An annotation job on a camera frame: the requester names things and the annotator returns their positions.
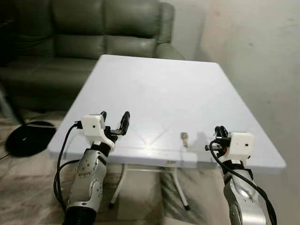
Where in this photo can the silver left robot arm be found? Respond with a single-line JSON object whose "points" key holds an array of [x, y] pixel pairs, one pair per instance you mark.
{"points": [[89, 178]]}

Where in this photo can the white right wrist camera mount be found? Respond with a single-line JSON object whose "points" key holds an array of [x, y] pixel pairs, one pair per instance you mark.
{"points": [[241, 144]]}

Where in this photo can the green leather sofa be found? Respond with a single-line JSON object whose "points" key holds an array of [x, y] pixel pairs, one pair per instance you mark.
{"points": [[93, 42]]}

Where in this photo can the black standing fan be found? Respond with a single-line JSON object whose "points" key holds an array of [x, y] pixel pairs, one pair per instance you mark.
{"points": [[30, 139]]}

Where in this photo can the white plastic folding table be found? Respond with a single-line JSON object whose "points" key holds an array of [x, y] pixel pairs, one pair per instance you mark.
{"points": [[164, 93]]}

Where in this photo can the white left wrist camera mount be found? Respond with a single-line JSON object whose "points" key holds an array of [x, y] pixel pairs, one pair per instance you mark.
{"points": [[93, 125]]}

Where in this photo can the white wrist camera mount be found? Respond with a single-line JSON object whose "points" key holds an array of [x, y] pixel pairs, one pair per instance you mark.
{"points": [[241, 144], [93, 125]]}

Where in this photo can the silver keys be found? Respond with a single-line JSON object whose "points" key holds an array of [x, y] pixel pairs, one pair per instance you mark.
{"points": [[184, 138]]}

